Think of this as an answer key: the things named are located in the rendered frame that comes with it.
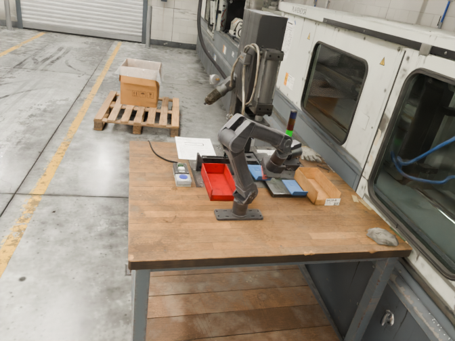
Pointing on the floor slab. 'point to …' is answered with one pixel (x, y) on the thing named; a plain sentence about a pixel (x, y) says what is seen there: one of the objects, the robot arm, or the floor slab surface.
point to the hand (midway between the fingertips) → (264, 177)
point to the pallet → (113, 105)
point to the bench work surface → (241, 258)
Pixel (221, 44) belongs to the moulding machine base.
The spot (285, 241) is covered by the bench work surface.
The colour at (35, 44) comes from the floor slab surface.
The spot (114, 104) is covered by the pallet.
